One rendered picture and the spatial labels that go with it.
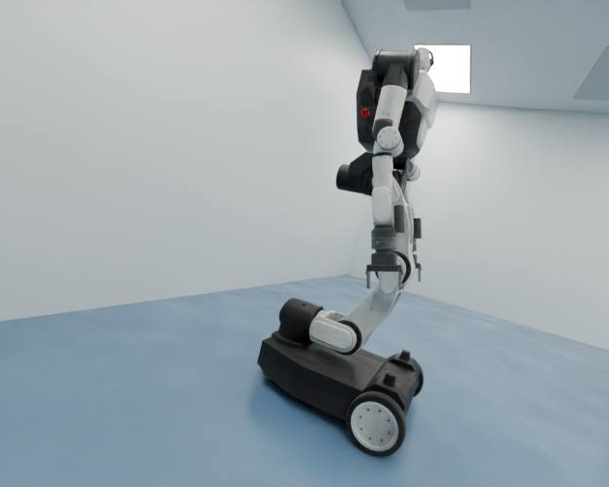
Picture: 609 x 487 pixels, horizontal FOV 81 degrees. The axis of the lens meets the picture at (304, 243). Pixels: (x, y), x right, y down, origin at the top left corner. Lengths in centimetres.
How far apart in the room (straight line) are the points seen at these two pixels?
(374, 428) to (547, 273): 465
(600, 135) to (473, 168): 150
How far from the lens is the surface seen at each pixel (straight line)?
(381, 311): 149
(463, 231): 569
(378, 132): 132
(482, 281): 569
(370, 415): 136
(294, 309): 161
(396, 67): 141
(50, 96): 194
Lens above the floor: 72
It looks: 4 degrees down
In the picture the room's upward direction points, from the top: 13 degrees clockwise
